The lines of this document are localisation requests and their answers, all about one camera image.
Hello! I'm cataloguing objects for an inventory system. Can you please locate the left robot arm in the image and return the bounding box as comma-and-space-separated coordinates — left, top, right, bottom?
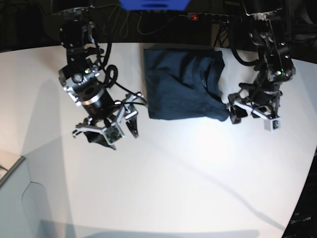
227, 0, 296, 132

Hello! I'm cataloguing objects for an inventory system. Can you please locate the white adjacent table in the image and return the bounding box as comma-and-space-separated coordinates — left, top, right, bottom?
0, 157, 46, 238

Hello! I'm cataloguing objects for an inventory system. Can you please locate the white power strip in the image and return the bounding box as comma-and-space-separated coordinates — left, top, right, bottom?
185, 12, 234, 24

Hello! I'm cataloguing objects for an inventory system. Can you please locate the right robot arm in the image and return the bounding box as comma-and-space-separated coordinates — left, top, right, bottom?
52, 0, 147, 149

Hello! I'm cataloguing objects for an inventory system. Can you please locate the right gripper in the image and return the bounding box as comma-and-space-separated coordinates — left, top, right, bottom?
72, 91, 144, 150

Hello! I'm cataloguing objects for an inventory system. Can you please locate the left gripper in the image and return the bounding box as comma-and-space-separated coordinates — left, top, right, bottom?
227, 83, 282, 132

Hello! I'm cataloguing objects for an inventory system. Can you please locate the blue plastic mount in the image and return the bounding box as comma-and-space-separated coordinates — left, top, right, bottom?
119, 0, 190, 11

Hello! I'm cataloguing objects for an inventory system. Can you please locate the dark blue t-shirt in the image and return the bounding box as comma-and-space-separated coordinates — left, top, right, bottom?
143, 49, 229, 121

